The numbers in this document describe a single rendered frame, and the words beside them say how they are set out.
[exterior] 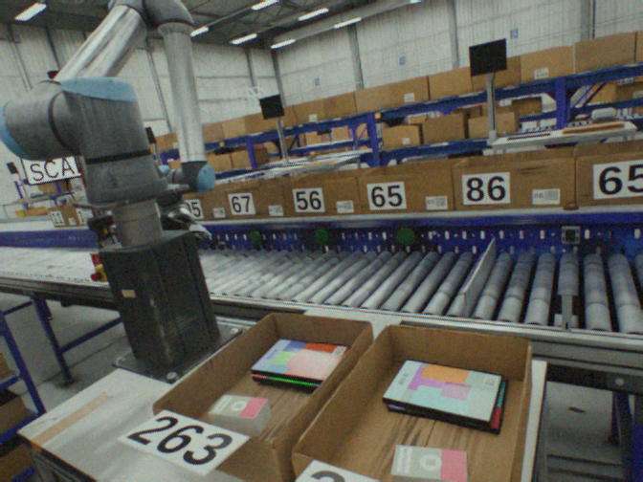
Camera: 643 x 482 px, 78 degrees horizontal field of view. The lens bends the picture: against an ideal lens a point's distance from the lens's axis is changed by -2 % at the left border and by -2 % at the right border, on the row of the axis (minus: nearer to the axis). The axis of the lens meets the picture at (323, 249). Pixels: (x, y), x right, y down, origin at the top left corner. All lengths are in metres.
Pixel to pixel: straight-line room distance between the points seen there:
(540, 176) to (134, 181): 1.24
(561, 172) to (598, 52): 4.56
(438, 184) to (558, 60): 4.56
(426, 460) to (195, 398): 0.47
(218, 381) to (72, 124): 0.65
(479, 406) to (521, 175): 0.96
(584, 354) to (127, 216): 1.10
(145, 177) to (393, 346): 0.69
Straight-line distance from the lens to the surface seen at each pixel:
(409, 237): 1.61
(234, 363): 0.97
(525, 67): 6.06
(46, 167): 2.24
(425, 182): 1.62
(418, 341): 0.89
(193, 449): 0.68
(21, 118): 1.19
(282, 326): 1.05
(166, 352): 1.11
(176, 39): 1.53
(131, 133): 1.06
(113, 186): 1.05
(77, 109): 1.07
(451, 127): 5.97
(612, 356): 1.08
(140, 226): 1.09
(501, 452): 0.74
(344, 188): 1.76
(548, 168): 1.54
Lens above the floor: 1.27
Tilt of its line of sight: 17 degrees down
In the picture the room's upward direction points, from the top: 10 degrees counter-clockwise
